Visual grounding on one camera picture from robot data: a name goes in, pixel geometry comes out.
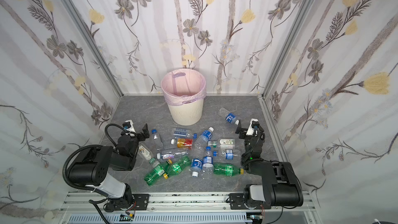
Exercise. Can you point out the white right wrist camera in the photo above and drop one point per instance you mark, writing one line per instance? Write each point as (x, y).
(254, 124)

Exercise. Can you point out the clear bottle blue cap upright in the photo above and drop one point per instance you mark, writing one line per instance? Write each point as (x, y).
(208, 164)

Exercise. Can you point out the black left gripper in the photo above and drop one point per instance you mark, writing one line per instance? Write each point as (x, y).
(140, 134)

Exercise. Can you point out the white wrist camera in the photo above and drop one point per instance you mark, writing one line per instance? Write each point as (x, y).
(128, 126)
(254, 124)

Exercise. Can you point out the orange red drink bottle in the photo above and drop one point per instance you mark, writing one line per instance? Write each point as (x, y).
(182, 143)

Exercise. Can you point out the clear bottle blue cap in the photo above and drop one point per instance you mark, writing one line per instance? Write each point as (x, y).
(208, 164)
(157, 139)
(181, 133)

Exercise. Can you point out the clear bottle blue cap flat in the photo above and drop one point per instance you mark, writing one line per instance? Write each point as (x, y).
(181, 133)

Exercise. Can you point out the pink bin liner bag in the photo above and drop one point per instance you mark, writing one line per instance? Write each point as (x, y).
(183, 86)

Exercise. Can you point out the green bottle yellow cap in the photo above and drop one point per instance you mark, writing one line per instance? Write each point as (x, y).
(227, 169)

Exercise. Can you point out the clear bottle purple label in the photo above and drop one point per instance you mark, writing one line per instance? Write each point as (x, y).
(172, 153)

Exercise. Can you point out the cream plastic waste bin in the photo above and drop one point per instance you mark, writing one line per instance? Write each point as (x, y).
(187, 114)

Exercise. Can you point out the tall clear bottle blue label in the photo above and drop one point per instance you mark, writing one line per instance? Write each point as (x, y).
(201, 143)

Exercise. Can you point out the small clear bottle blue label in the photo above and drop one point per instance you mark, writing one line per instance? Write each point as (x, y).
(226, 154)

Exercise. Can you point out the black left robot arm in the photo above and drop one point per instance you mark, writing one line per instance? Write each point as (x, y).
(88, 167)

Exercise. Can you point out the white cable duct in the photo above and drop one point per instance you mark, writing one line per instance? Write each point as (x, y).
(182, 218)

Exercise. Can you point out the clear bottle white cap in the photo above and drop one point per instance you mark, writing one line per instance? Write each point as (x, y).
(196, 166)

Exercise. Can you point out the clear bottle green cap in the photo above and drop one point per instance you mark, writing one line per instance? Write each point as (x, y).
(223, 143)

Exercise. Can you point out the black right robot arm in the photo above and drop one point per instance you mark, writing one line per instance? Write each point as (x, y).
(279, 184)

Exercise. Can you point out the aluminium mounting rail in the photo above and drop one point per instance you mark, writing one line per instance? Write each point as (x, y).
(163, 202)

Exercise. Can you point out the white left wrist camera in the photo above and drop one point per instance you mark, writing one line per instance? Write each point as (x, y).
(128, 126)

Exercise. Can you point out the clear bottle white label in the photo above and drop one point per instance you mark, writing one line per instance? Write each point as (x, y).
(147, 155)

